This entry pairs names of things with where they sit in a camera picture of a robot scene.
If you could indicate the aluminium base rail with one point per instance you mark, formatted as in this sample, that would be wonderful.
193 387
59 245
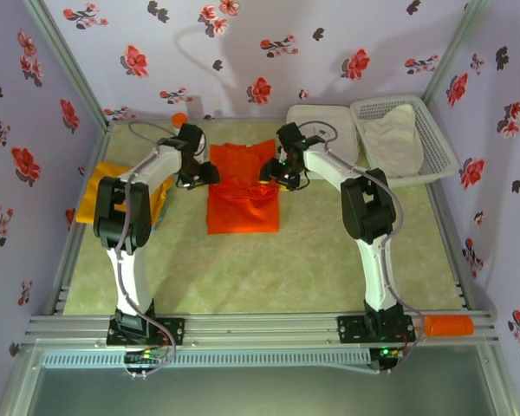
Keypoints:
260 329

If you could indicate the green circuit board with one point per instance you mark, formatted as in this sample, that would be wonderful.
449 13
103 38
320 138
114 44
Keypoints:
145 357

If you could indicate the white cloth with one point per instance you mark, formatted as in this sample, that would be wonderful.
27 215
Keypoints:
394 134

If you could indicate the white lidded plastic box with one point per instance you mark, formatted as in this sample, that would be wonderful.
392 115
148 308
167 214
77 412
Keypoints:
325 117

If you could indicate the black controller box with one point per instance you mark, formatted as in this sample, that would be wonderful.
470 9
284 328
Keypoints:
385 357

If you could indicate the white perforated plastic basket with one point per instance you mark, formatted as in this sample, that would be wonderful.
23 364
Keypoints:
437 147

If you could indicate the blue cloth item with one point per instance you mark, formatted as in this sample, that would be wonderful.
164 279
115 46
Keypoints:
158 223

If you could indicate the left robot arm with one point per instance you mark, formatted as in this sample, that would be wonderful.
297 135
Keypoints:
130 277

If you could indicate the orange cylinder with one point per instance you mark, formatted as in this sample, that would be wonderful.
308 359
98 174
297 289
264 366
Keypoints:
448 326

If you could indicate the orange-capped bottle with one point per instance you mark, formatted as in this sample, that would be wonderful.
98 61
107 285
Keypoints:
180 119

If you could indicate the aluminium frame post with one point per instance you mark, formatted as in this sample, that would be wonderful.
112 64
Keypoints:
453 47
65 60

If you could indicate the orange t-shirt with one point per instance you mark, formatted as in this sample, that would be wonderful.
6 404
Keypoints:
242 208

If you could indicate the yellow t-shirt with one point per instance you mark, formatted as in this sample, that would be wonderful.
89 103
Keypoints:
89 203

